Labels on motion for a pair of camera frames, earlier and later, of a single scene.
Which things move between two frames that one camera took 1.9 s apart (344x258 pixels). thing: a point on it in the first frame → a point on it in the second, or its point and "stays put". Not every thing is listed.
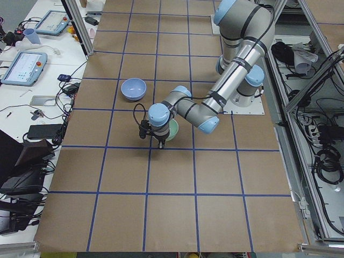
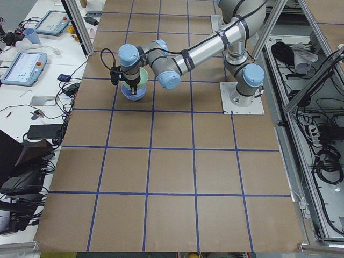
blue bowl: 134,89 stays put
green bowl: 173,127 → 143,79
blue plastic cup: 30,33 stays put
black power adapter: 91,21 stays put
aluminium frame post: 74,12 stays put
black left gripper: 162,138 → 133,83
